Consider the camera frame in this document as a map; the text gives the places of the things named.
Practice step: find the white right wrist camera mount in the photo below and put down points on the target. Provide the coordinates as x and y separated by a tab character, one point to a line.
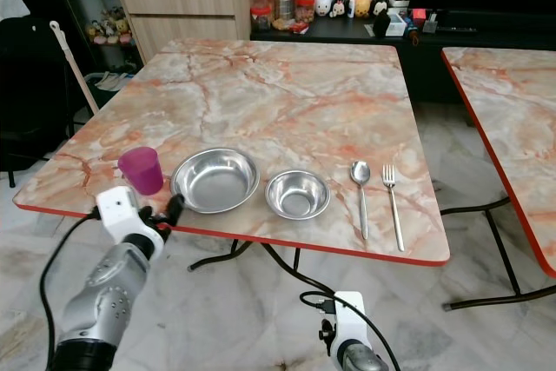
350	319

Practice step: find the small red gadget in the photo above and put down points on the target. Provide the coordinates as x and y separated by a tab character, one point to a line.
419	15

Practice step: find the yellow plush toy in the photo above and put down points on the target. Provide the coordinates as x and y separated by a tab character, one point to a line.
361	5

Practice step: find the white plush toy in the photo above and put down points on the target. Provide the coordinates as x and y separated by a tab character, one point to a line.
323	4

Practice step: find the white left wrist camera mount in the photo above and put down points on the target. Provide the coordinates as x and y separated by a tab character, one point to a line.
119	208

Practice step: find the purple plastic cup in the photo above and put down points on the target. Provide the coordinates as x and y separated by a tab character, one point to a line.
142	171

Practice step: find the black metal table frame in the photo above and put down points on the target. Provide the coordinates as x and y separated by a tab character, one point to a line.
449	306

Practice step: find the steel fork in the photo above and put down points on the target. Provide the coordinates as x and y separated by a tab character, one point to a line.
388	176

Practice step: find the light wooden drawer cabinet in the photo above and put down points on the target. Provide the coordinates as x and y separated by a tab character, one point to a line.
182	2

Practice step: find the large steel bowl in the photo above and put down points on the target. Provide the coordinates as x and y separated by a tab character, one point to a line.
215	181

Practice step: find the glass display shelf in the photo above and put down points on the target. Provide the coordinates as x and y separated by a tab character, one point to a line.
95	6

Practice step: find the small steel bowl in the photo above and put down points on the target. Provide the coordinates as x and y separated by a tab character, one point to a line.
298	195

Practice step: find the black office chair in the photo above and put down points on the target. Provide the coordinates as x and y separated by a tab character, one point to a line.
30	93

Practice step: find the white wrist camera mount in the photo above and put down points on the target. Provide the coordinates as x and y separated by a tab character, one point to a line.
350	319
119	208

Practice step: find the black red plush toy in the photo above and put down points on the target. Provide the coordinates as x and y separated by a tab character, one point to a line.
340	5

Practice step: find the steel spoon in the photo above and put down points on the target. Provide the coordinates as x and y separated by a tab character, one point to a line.
360	172

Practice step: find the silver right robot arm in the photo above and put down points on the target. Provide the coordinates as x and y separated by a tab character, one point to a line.
365	360

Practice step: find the black low console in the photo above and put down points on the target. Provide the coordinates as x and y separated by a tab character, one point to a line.
421	62

